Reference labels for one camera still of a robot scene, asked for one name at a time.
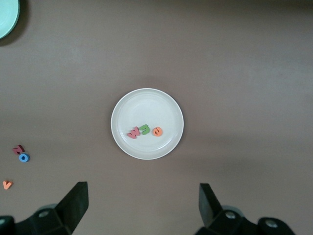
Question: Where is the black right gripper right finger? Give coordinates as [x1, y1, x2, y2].
[195, 183, 296, 235]

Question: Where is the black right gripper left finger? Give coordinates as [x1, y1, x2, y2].
[0, 181, 89, 235]

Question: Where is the red foam letter w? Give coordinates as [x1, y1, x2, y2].
[127, 126, 140, 140]

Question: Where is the beige round plate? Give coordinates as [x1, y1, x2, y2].
[111, 88, 184, 160]

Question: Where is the brown table cover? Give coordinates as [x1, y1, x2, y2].
[0, 0, 313, 235]

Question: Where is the green round plate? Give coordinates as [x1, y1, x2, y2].
[0, 0, 20, 40]

